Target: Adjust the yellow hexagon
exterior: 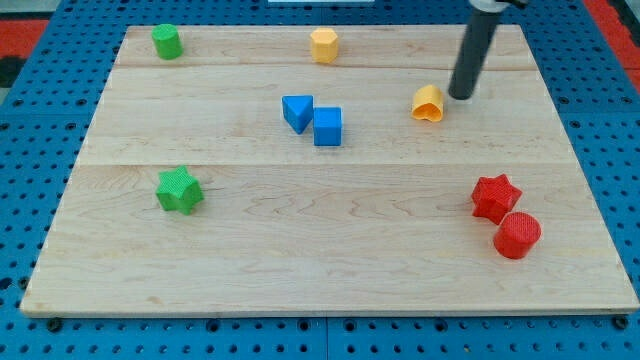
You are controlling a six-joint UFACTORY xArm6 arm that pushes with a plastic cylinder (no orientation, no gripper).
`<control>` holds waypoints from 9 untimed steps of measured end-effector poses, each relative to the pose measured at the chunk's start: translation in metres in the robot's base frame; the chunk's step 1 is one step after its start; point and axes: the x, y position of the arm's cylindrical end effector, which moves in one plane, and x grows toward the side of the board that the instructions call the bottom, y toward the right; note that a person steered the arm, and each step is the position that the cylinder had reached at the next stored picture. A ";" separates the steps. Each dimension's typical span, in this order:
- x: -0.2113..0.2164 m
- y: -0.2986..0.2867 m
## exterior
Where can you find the yellow hexagon block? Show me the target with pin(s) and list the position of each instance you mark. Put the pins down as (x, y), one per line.
(324, 45)

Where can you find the blue cube block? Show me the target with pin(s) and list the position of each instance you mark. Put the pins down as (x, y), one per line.
(327, 126)

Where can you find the blue triangle block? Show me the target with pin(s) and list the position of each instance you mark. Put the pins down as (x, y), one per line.
(298, 111)

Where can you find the light wooden board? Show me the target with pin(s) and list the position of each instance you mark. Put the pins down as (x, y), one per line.
(381, 225)

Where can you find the yellow heart block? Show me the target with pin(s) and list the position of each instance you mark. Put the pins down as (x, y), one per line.
(428, 104)

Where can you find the green star block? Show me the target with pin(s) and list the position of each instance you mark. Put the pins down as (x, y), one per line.
(178, 190)

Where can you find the red star block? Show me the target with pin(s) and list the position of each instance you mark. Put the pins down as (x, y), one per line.
(494, 198)

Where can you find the green cylinder block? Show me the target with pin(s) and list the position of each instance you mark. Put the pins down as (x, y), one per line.
(167, 42)

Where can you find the red cylinder block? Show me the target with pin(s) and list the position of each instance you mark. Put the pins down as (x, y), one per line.
(517, 235)

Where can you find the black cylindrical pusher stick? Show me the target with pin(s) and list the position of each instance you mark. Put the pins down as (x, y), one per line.
(477, 39)

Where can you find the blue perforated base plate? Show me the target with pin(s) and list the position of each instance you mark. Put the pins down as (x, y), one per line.
(49, 107)

